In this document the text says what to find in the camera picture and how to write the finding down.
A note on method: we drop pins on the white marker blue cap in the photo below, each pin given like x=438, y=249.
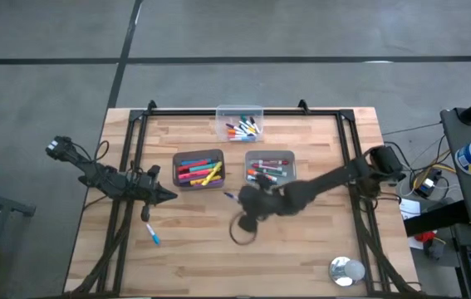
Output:
x=230, y=195

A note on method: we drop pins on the yellow Sharpie highlighter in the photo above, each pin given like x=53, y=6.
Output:
x=214, y=172

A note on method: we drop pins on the red highlighter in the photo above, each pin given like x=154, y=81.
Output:
x=189, y=166

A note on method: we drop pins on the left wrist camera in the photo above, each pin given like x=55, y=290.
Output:
x=154, y=171

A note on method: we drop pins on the orange-yellow highlighter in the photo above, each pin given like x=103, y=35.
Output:
x=197, y=182

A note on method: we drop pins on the dark grey box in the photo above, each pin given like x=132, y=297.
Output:
x=434, y=249

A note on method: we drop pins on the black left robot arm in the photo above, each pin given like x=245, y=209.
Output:
x=94, y=176

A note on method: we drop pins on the black bar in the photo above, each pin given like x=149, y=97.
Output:
x=434, y=218

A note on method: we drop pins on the teal highlighter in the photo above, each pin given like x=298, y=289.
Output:
x=202, y=167

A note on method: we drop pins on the small red object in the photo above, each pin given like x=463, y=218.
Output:
x=425, y=237

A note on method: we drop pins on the blue white power adapter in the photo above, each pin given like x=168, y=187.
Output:
x=427, y=184

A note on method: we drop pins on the lilac highlighter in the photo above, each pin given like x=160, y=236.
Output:
x=185, y=180

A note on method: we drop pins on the grey metal stand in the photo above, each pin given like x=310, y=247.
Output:
x=11, y=203

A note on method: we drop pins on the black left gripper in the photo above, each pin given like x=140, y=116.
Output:
x=148, y=193

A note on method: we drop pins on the dark grey translucent bin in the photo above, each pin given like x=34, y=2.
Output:
x=177, y=155

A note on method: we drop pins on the orange Expo marker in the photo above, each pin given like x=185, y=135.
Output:
x=253, y=172

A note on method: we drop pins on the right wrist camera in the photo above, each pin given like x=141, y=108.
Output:
x=264, y=181

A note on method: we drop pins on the white marker black cap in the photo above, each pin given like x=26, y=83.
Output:
x=251, y=120

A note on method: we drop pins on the white paper card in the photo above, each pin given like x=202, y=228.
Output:
x=408, y=207

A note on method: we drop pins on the black aluminium table frame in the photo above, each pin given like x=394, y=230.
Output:
x=177, y=112

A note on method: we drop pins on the white marker red cap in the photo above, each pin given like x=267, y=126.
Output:
x=232, y=135

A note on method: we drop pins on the light grey plastic bin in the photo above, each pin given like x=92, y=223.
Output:
x=291, y=174

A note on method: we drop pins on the white marker green cap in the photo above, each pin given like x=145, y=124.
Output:
x=243, y=118

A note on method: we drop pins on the white marker orange cap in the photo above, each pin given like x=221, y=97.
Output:
x=232, y=132

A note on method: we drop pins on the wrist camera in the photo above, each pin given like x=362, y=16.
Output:
x=264, y=181
x=154, y=171

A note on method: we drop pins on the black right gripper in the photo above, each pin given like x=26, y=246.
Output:
x=268, y=201

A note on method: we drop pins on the red Expo marker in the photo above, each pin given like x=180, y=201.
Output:
x=278, y=162

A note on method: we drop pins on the white marker light-blue cap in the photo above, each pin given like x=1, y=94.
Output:
x=245, y=139
x=155, y=238

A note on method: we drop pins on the white marker yellow cap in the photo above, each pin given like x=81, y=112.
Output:
x=252, y=129

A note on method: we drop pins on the pink Expo marker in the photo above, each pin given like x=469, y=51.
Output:
x=268, y=167

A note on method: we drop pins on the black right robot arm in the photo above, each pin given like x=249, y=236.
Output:
x=335, y=176

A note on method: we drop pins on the white light bulb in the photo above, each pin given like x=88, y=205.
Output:
x=355, y=271

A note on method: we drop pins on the clear plastic container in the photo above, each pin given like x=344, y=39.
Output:
x=222, y=112

